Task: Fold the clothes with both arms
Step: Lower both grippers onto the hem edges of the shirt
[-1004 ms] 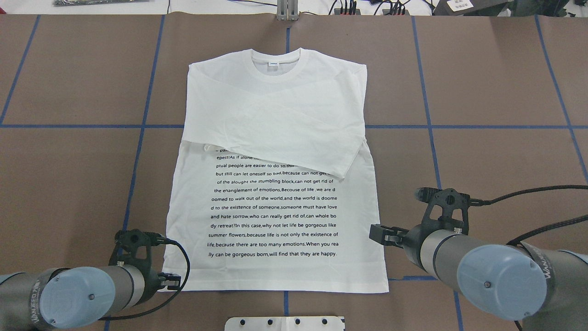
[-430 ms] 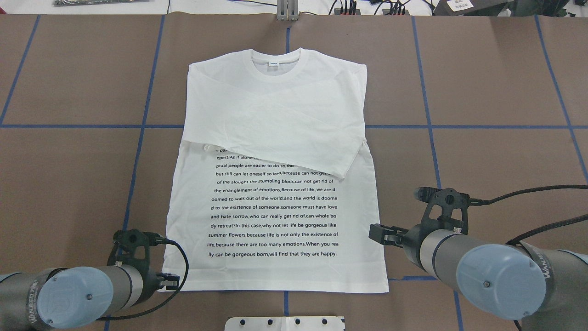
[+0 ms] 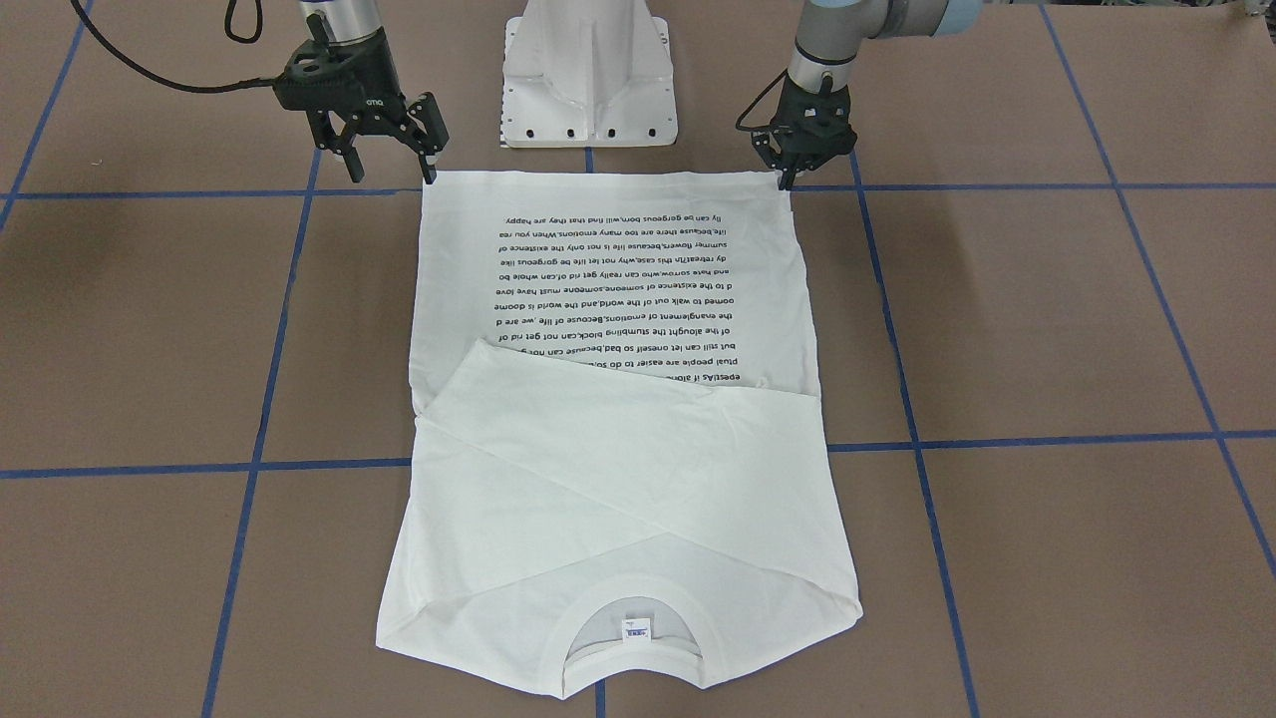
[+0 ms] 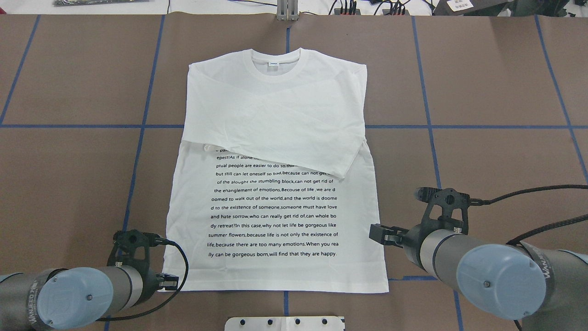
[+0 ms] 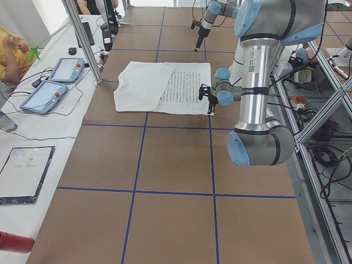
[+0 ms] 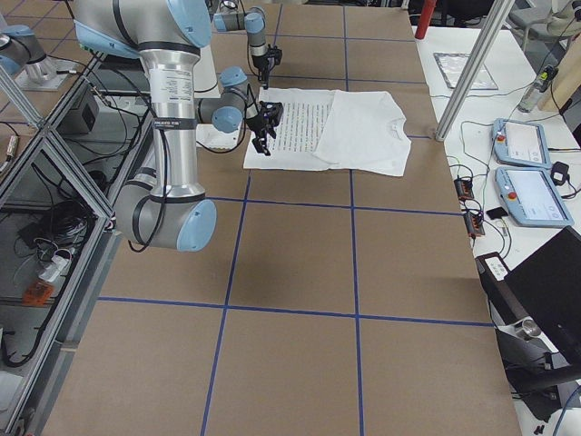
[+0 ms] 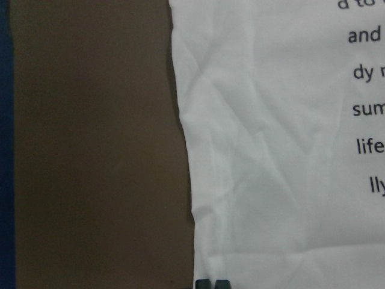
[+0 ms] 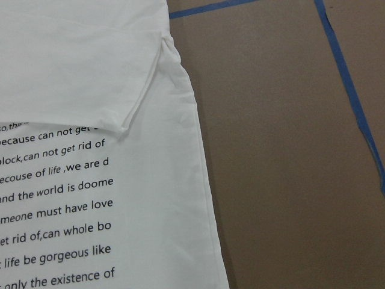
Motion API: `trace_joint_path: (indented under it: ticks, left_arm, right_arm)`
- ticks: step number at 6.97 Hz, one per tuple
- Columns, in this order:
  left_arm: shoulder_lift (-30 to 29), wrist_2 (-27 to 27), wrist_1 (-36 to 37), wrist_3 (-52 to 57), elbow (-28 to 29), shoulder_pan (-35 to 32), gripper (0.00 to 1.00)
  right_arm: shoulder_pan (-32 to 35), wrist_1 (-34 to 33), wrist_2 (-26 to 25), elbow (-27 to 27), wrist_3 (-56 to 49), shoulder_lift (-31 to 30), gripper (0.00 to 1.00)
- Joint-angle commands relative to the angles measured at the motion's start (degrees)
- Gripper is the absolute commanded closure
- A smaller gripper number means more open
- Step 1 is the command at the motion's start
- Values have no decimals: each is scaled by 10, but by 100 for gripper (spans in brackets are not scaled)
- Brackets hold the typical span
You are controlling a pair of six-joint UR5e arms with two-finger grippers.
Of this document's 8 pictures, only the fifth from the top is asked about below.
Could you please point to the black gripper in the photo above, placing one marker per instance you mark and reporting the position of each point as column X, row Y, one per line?
column 202, row 33
column 212, row 100

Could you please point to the white long-sleeve printed shirt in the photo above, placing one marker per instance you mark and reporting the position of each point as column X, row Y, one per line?
column 162, row 87

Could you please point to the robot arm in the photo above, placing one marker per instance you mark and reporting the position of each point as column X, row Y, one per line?
column 258, row 138
column 228, row 9

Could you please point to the black keyboard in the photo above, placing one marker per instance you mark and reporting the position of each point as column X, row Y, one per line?
column 88, row 33

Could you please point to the black computer mouse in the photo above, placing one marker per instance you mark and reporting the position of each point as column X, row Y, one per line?
column 72, row 51

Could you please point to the blue teach pendant far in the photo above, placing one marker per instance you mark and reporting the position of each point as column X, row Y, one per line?
column 67, row 70

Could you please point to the blue teach pendant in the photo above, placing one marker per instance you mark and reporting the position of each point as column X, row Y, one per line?
column 67, row 70
column 44, row 97

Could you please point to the blue teach pendant near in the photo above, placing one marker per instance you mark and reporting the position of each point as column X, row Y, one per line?
column 44, row 97

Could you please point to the person in yellow shirt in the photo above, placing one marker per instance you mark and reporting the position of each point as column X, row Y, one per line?
column 15, row 54

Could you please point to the red bottle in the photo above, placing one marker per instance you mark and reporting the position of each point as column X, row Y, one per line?
column 15, row 243

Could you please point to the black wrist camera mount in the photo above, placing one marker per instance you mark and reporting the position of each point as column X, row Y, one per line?
column 204, row 91

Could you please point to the orange device under frame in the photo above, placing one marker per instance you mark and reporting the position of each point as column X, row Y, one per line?
column 299, row 100

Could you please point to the aluminium frame post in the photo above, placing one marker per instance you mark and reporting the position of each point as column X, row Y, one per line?
column 82, row 37

